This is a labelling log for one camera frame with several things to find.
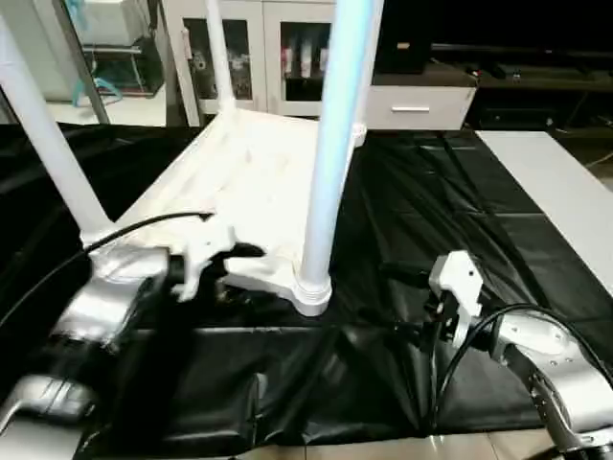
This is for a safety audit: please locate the white side table board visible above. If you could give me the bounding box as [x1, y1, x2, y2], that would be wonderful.
[476, 128, 613, 284]

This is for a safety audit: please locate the black shiny table mat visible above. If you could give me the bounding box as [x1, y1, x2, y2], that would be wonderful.
[0, 122, 613, 440]

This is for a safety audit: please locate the glass tank metal frame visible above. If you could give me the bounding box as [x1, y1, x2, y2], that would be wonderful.
[83, 35, 168, 102]

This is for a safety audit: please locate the white drawer unit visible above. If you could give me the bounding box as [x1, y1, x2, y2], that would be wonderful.
[366, 83, 479, 131]

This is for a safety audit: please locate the light blue plastic stool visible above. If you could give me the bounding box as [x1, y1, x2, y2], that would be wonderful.
[71, 76, 125, 110]

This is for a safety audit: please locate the white plastic table top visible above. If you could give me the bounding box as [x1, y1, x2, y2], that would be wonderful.
[79, 107, 371, 317]

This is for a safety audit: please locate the white plastic storage box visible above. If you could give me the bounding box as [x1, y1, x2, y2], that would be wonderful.
[79, 0, 155, 47]

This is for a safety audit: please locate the black box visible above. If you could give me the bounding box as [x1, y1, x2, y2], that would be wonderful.
[377, 28, 433, 76]

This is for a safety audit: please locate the white glass door cabinet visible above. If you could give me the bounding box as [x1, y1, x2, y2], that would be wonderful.
[165, 0, 379, 128]

